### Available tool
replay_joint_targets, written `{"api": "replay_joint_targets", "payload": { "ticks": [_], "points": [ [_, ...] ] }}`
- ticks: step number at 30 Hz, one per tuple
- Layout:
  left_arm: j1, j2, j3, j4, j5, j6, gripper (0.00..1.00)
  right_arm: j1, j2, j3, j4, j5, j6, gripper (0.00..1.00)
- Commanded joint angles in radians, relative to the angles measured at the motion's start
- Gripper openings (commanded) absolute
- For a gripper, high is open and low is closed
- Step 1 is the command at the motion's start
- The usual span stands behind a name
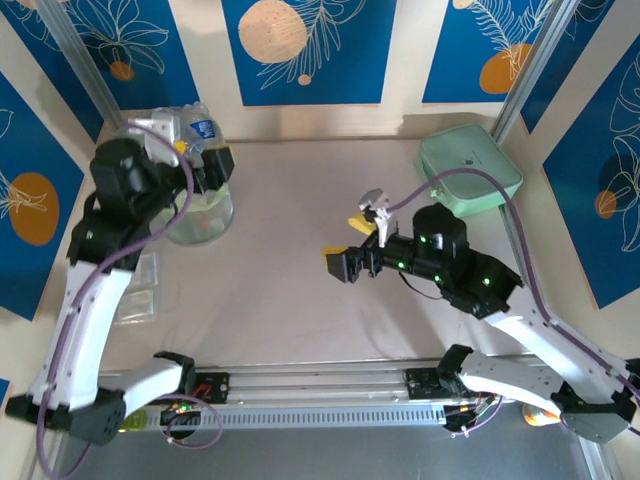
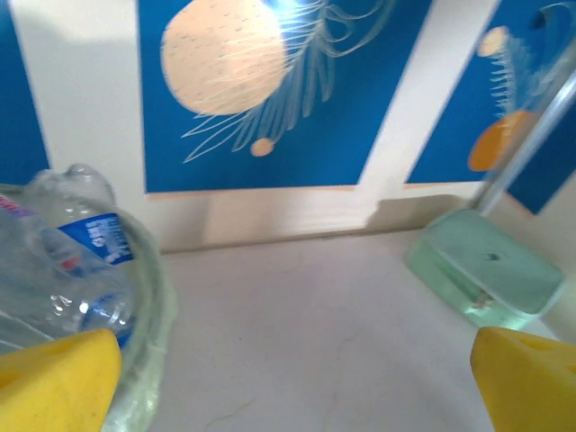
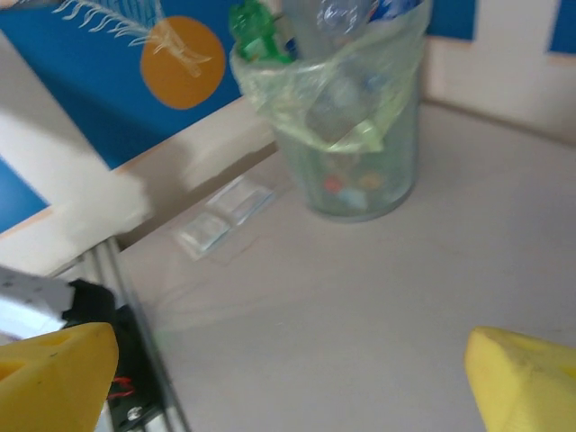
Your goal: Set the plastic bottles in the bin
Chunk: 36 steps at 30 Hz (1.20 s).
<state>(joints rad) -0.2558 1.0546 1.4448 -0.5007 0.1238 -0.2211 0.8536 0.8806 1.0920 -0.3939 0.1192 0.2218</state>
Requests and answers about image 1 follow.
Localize grey slotted cable duct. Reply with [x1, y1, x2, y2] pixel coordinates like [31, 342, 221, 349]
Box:
[122, 403, 447, 434]

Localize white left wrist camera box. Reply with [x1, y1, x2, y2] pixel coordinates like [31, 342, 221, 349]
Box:
[142, 109, 182, 167]

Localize clear bin with green liner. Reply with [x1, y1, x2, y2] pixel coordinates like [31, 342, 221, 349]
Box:
[117, 112, 235, 246]
[169, 144, 235, 236]

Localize mint green zip case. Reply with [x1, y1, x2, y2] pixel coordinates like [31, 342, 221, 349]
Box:
[413, 123, 525, 219]

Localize aluminium frame post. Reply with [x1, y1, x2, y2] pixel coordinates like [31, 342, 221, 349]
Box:
[489, 0, 584, 144]
[37, 0, 124, 126]

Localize aluminium front frame rail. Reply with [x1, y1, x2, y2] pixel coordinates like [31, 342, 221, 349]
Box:
[99, 355, 546, 416]

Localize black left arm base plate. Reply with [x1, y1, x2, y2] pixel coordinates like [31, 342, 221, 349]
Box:
[192, 370, 232, 405]

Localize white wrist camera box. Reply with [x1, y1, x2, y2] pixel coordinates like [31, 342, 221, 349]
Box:
[357, 187, 397, 250]
[142, 109, 182, 167]

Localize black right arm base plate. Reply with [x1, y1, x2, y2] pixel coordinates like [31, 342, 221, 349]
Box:
[403, 367, 444, 401]

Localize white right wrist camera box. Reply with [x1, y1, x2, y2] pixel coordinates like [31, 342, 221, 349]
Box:
[357, 187, 397, 250]

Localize crushed clear bottle blue label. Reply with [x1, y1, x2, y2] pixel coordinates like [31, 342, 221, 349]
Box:
[180, 101, 222, 155]

